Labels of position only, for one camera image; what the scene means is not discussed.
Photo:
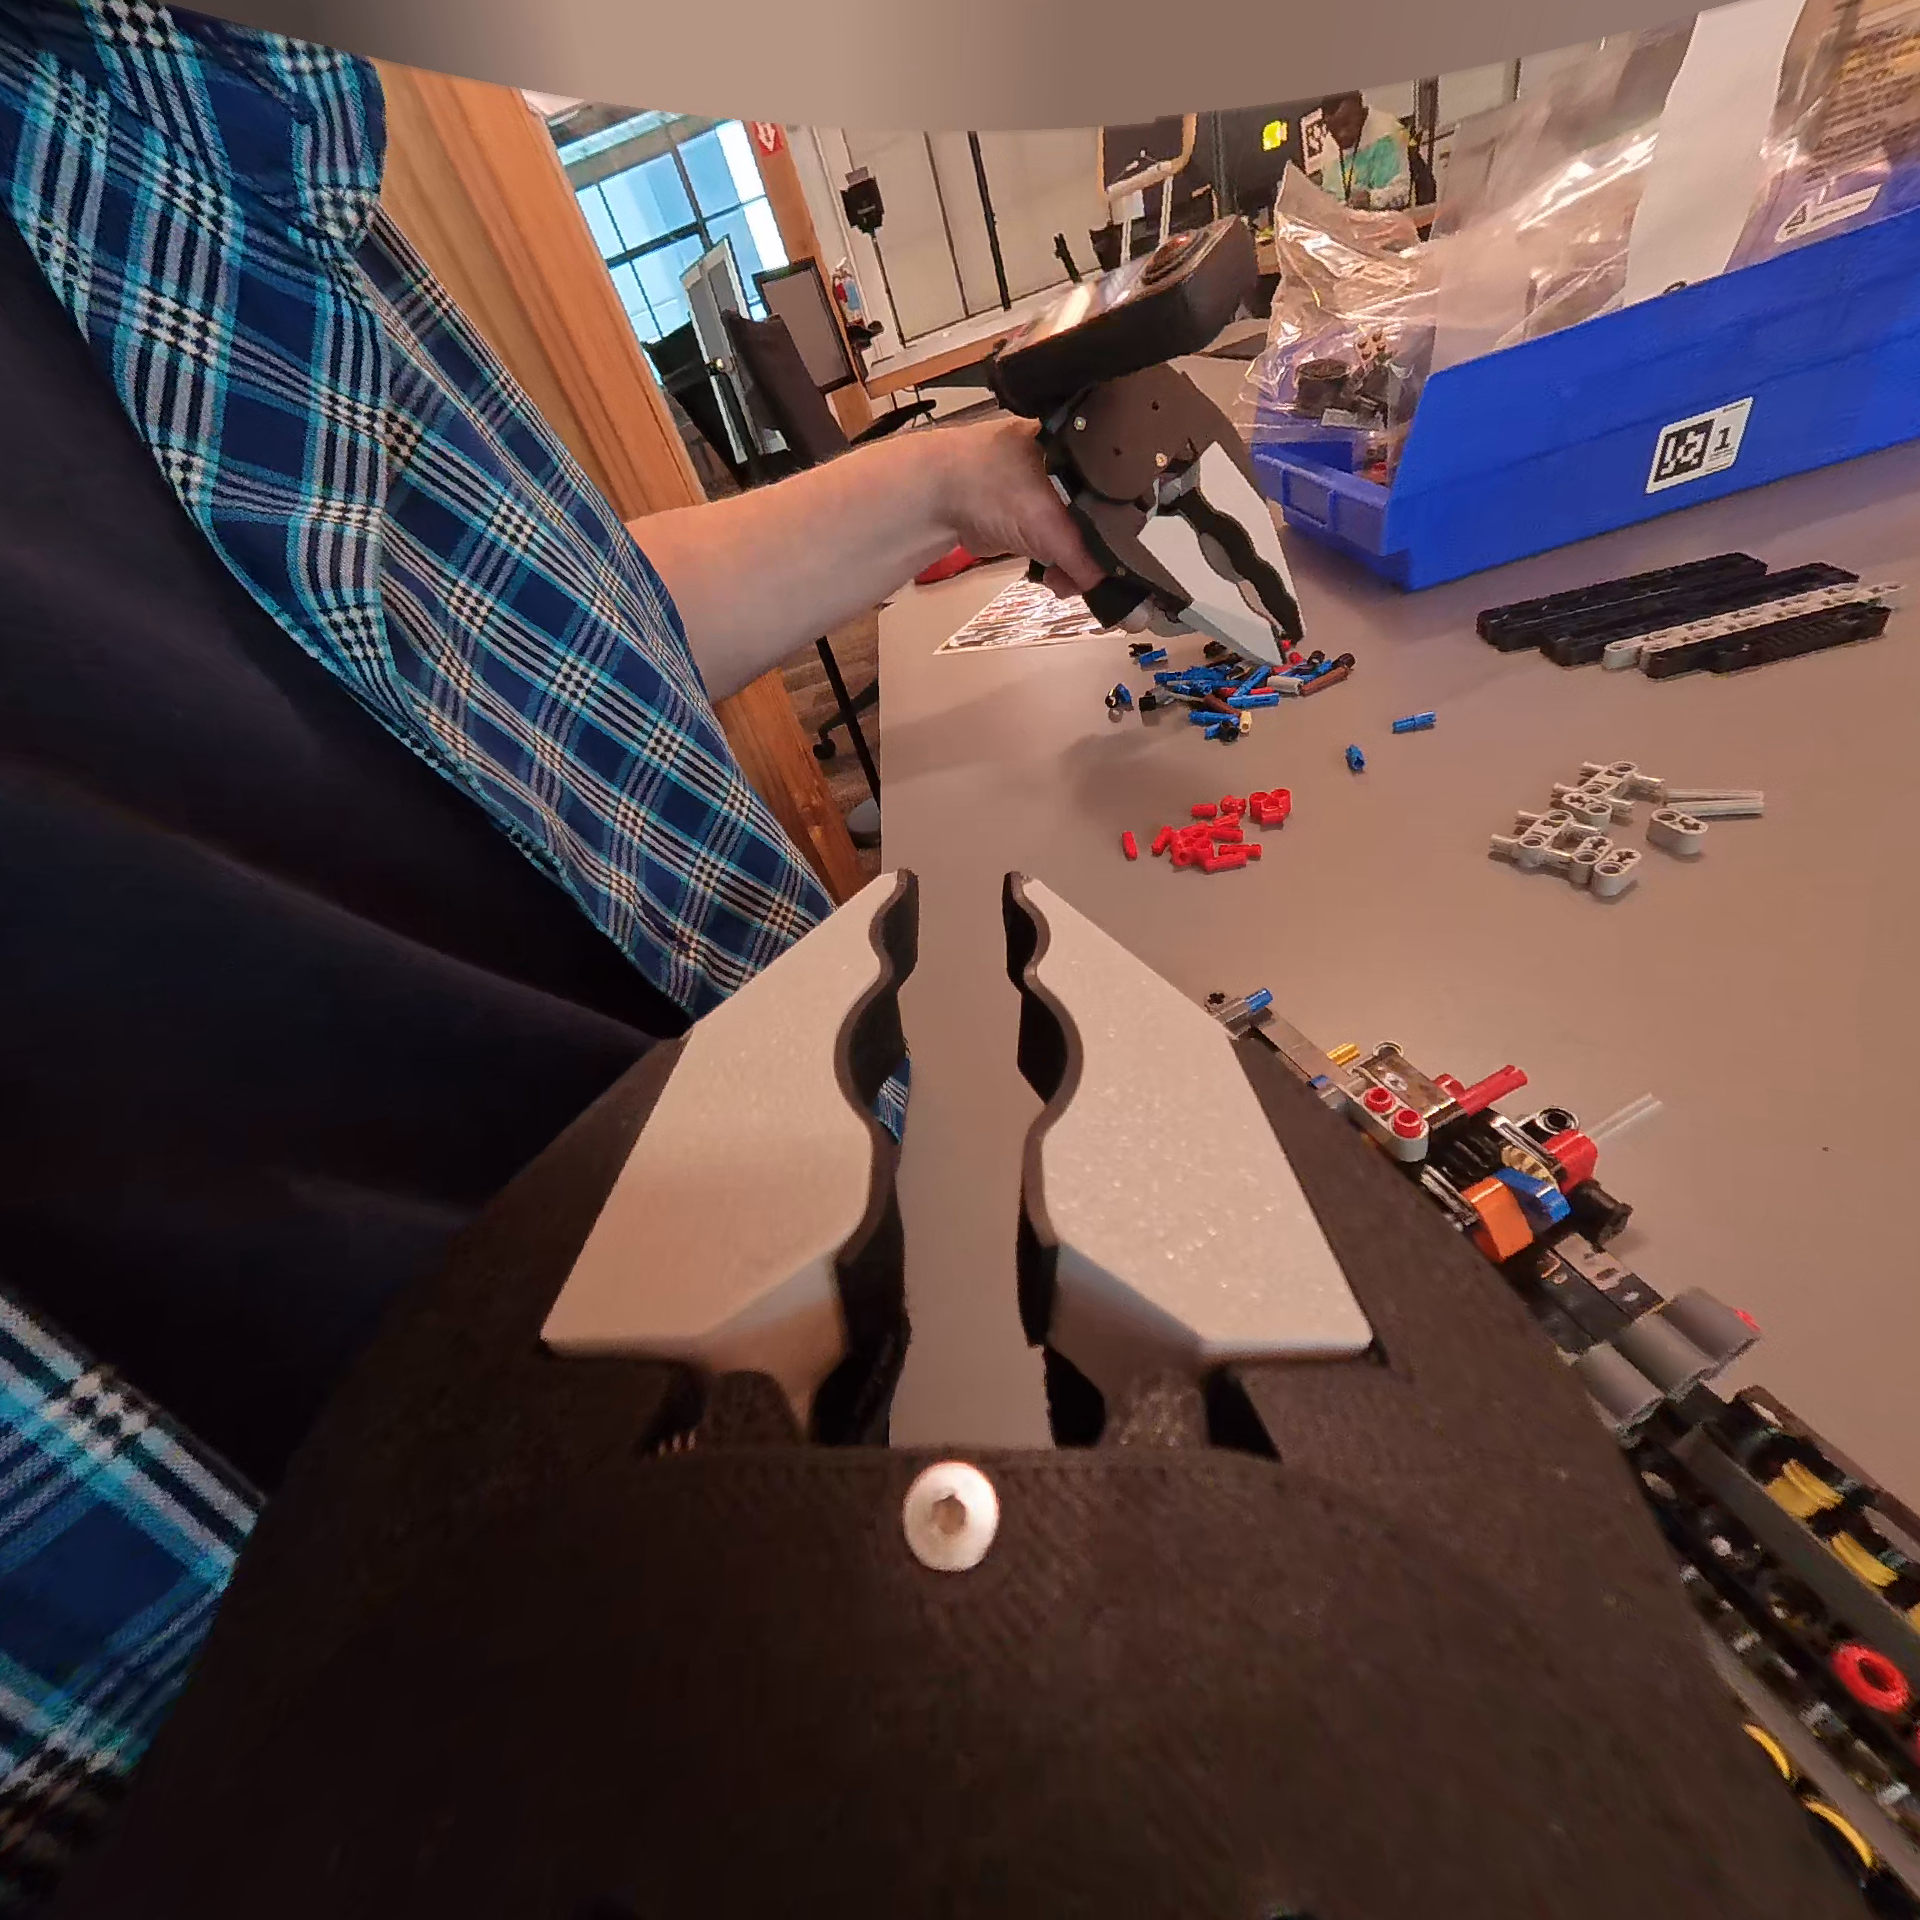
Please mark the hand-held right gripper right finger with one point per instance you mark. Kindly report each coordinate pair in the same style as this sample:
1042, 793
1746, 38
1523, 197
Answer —
1185, 1202

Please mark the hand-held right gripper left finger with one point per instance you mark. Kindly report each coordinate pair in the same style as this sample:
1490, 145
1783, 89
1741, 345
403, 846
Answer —
722, 1186

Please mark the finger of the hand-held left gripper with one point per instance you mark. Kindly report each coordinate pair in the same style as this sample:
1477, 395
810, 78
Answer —
1195, 564
1250, 517

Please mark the pile of blue black lego pins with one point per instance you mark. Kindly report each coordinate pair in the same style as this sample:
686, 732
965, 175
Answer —
1231, 694

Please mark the person's left forearm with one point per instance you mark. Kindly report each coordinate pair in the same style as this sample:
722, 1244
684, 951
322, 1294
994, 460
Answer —
796, 548

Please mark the pile of red lego pins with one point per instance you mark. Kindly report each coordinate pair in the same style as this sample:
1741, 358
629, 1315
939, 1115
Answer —
1209, 841

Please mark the row of black lego beams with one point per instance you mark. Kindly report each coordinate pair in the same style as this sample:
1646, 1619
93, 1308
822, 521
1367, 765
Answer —
1636, 601

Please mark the group of grey lego connectors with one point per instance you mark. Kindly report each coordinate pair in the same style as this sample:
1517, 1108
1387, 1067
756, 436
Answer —
1575, 834

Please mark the long grey lego beam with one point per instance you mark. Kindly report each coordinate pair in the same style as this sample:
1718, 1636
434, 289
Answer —
1741, 627

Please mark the lego car chassis model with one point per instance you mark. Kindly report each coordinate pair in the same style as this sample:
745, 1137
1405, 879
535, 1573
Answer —
1771, 1484

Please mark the person's left hand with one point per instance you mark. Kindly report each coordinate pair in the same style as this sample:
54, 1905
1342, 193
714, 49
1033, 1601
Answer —
1004, 489

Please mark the printed instruction sheet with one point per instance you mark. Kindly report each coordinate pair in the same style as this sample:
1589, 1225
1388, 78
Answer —
1027, 619

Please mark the clear plastic bags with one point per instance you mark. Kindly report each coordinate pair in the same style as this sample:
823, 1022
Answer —
1349, 285

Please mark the computer monitor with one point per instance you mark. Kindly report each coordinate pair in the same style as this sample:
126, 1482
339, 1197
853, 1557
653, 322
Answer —
804, 323

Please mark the blue plastic bin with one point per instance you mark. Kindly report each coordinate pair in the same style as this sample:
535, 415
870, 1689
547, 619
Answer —
1575, 406

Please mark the black office chair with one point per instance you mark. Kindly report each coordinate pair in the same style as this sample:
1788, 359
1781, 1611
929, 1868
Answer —
787, 382

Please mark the black table leg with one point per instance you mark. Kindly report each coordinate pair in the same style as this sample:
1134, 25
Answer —
850, 714

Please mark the window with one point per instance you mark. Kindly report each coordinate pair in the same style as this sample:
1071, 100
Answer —
662, 211

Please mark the dark navy garment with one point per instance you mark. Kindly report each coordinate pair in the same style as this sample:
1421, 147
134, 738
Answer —
226, 931

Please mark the white paper sheet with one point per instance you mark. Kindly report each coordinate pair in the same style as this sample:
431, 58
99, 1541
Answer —
1710, 150

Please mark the wooden pillar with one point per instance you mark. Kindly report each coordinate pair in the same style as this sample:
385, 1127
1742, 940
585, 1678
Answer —
511, 285

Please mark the black wall device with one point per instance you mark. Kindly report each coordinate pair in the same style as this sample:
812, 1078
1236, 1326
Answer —
862, 197

